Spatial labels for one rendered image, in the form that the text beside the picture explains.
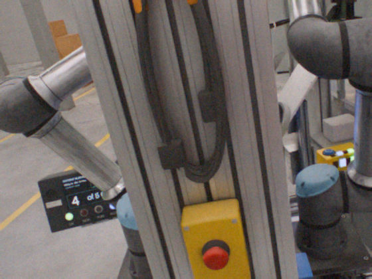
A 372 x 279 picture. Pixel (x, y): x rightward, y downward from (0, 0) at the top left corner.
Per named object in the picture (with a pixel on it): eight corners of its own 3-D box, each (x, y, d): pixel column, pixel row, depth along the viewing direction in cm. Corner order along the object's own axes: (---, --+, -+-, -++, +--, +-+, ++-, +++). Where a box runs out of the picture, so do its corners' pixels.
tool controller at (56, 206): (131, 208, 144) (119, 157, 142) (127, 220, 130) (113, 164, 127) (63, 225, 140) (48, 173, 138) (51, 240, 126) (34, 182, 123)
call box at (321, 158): (351, 163, 161) (350, 141, 157) (363, 173, 151) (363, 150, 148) (317, 171, 158) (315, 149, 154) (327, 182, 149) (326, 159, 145)
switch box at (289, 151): (316, 179, 219) (313, 145, 211) (292, 185, 217) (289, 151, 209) (310, 172, 227) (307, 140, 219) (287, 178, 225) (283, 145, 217)
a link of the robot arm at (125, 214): (130, 259, 98) (117, 216, 93) (123, 232, 110) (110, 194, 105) (173, 242, 102) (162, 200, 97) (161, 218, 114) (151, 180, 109)
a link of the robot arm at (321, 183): (297, 201, 111) (292, 161, 106) (343, 198, 108) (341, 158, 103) (298, 226, 100) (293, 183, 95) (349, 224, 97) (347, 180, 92)
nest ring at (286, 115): (254, 140, 207) (248, 137, 206) (279, 99, 202) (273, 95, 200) (268, 159, 182) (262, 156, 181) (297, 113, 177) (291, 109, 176)
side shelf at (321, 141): (345, 131, 226) (345, 126, 224) (379, 153, 193) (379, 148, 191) (309, 139, 222) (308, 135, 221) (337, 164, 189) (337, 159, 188)
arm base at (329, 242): (356, 254, 101) (355, 224, 97) (301, 262, 101) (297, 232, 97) (339, 221, 115) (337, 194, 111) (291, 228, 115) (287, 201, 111)
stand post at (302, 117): (315, 263, 241) (300, 96, 199) (321, 272, 233) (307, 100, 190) (309, 264, 241) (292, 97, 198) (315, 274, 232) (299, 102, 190)
